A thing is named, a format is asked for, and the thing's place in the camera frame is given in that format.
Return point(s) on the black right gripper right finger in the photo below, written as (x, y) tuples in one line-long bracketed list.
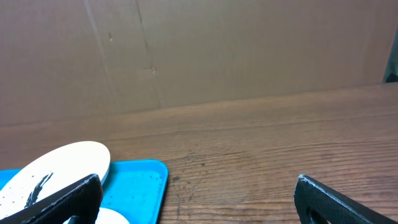
[(316, 202)]

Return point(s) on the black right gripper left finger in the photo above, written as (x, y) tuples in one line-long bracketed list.
[(78, 202)]

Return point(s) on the white pink plate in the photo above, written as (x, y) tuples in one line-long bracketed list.
[(52, 172)]

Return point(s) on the blue serving tray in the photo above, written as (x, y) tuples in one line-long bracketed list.
[(135, 189)]

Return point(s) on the light blue plate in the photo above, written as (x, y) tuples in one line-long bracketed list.
[(105, 216)]

